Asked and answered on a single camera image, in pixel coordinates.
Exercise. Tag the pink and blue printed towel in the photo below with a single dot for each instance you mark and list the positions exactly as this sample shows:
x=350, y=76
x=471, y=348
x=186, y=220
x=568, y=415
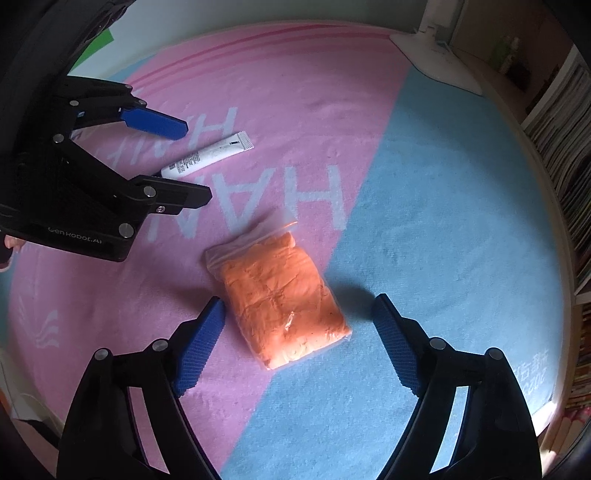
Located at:
x=415, y=184

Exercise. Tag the person's left hand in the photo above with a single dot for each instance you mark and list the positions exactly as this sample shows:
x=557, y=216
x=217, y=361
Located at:
x=11, y=251

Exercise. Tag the wooden bookshelf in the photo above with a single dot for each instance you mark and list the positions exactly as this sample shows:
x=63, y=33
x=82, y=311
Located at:
x=554, y=115

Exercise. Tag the green sheet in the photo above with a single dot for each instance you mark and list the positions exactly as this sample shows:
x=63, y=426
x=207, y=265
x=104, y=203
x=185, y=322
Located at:
x=97, y=48

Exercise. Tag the row of thin magazines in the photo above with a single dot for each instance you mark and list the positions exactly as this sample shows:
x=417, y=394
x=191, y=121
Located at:
x=568, y=184

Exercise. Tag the row of colourful books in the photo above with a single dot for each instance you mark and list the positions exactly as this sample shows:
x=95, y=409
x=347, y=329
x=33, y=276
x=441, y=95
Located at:
x=577, y=424

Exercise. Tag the white stand base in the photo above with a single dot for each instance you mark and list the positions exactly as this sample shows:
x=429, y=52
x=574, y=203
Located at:
x=438, y=60

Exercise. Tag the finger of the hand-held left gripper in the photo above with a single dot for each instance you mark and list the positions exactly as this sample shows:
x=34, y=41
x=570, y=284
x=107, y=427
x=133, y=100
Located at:
x=152, y=122
x=180, y=196

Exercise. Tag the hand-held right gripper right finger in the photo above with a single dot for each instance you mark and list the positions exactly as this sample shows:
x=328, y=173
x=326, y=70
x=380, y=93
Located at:
x=392, y=341

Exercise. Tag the white squeeze tube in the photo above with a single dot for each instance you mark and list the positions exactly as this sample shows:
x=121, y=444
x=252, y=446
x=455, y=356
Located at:
x=207, y=154

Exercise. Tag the orange plastic bag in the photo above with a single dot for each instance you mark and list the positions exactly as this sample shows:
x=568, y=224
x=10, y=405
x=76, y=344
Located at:
x=277, y=295

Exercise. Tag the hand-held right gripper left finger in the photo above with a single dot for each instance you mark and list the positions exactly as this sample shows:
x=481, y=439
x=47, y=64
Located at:
x=203, y=341

